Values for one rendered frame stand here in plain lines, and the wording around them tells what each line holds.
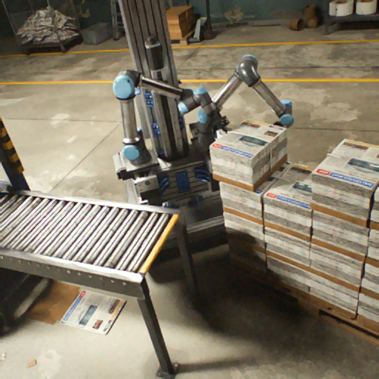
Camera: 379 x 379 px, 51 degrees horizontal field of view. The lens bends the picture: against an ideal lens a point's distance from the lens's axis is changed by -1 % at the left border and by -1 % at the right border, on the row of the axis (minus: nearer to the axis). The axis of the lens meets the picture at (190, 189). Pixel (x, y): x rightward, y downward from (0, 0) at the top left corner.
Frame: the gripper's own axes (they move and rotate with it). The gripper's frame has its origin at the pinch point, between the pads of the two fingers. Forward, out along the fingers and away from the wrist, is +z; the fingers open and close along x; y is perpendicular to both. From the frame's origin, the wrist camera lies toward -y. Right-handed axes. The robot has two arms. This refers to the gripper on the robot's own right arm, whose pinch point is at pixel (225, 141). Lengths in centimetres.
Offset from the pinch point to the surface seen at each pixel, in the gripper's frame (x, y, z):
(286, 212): -18, 32, 44
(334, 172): -13, 67, 30
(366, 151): 11, 73, 33
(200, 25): 455, -368, -129
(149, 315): -99, -6, 47
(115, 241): -85, -22, 10
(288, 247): -19, 21, 67
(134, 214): -64, -28, 6
